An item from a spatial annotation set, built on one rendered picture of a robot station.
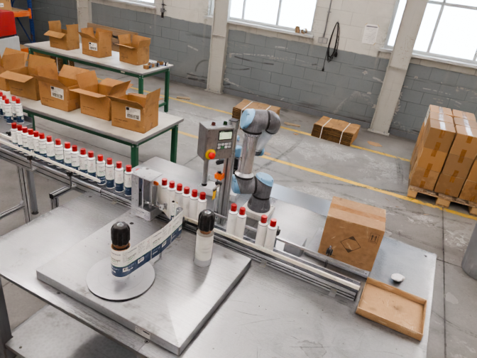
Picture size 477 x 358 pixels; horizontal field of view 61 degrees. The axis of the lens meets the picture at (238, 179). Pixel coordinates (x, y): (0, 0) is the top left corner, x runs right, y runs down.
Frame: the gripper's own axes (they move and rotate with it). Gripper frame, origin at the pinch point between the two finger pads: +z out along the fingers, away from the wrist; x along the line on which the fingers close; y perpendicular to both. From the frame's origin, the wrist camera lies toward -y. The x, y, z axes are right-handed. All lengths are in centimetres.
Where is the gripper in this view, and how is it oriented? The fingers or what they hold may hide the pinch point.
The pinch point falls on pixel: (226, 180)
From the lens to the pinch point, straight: 291.4
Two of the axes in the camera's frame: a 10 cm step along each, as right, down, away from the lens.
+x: 2.9, -4.1, 8.6
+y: 9.5, 2.4, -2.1
